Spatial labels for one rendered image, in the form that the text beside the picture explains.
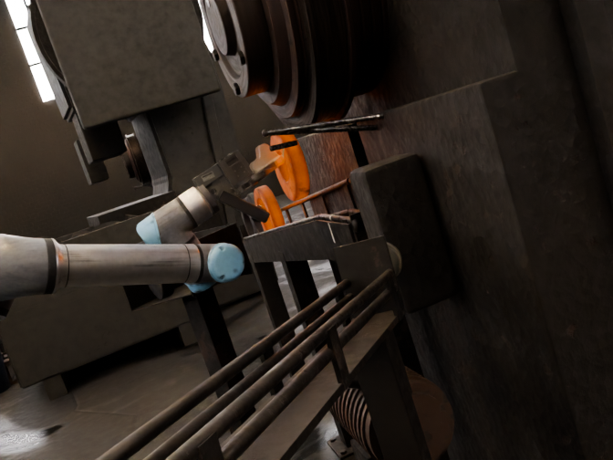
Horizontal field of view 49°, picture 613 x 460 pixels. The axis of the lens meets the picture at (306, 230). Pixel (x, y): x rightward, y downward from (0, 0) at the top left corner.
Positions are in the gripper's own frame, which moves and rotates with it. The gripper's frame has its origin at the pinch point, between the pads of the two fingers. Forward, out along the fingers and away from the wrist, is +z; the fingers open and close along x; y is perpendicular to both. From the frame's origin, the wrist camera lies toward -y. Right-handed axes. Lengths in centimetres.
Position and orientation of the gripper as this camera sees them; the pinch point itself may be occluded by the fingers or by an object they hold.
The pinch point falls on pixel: (285, 157)
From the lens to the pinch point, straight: 146.9
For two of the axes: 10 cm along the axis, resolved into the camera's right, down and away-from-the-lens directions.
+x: -2.6, -0.4, 9.6
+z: 8.0, -5.6, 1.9
